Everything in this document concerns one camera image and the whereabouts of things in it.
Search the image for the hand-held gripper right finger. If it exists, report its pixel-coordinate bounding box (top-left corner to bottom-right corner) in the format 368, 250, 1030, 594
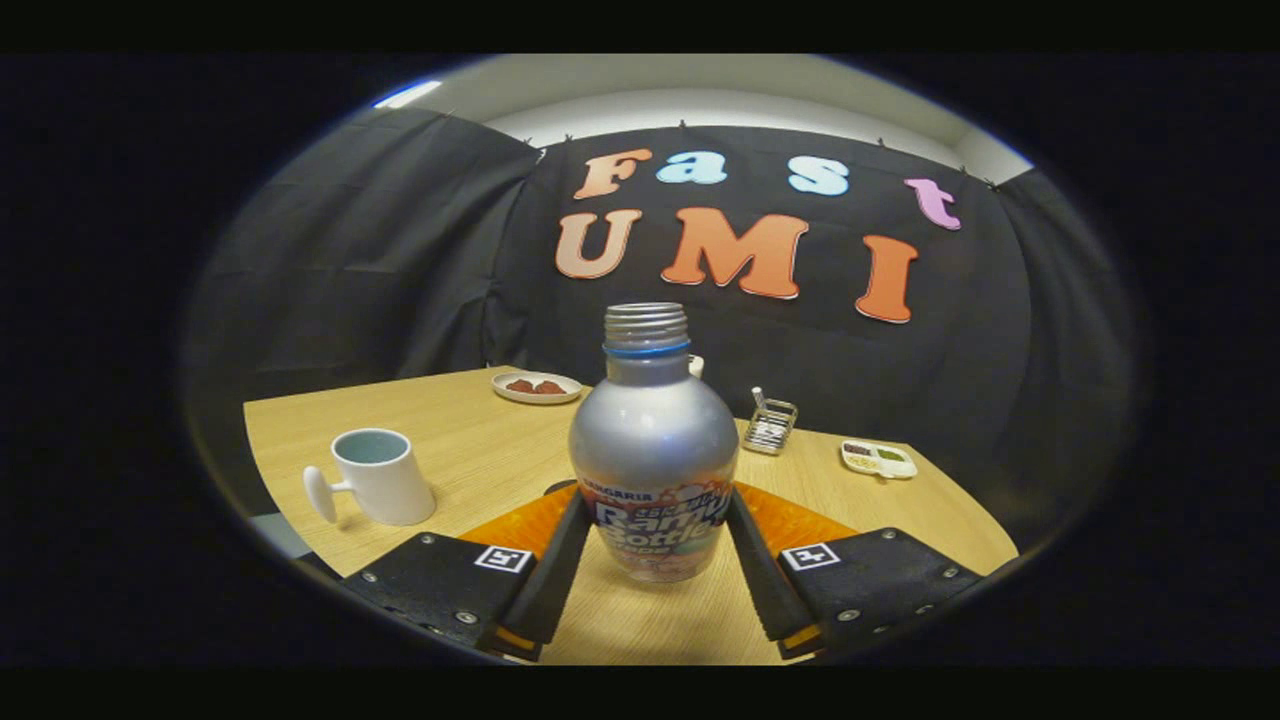
725, 483, 986, 661

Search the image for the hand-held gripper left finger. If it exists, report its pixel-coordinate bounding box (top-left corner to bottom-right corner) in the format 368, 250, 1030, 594
340, 483, 593, 663

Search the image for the silver bottle with printed label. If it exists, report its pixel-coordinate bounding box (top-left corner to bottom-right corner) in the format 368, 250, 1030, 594
568, 302, 741, 584

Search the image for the white cup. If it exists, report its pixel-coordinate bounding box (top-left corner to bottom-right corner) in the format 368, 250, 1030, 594
303, 428, 438, 528

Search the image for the wooden table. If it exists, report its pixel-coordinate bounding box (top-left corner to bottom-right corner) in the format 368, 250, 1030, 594
243, 366, 1019, 666

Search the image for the white divided seasoning dish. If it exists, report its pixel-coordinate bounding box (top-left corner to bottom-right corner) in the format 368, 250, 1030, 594
840, 439, 918, 480

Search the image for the white round plate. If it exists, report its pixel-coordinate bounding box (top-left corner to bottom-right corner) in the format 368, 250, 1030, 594
491, 371, 584, 405

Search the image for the black backdrop cloth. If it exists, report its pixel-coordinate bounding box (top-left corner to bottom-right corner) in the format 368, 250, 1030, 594
185, 105, 1141, 546

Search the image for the rectangular ceiling light panel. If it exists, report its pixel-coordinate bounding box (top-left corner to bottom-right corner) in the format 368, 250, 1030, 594
375, 80, 442, 109

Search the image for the wire mesh holder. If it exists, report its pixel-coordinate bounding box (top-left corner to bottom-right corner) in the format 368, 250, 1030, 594
741, 395, 799, 456

